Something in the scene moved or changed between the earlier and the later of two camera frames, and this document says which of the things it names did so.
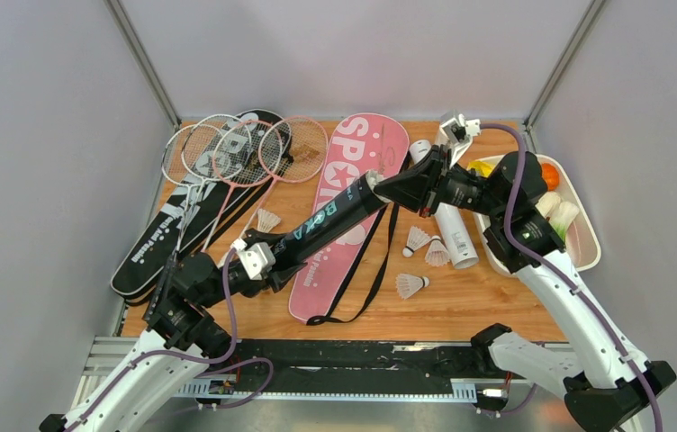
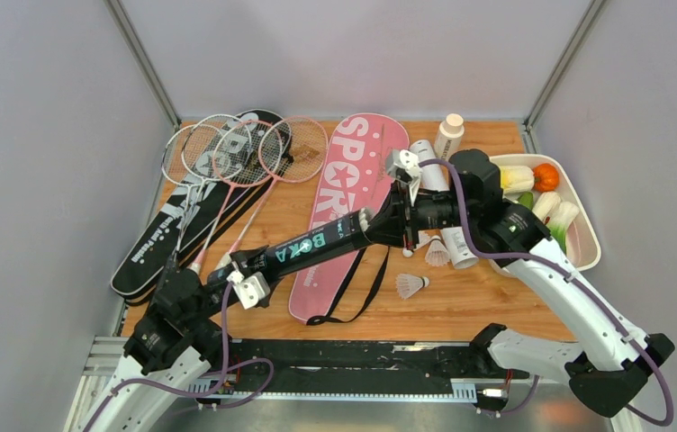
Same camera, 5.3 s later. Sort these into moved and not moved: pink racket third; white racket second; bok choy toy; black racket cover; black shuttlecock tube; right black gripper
Moved: black shuttlecock tube; right black gripper
Not moved: black racket cover; pink racket third; white racket second; bok choy toy
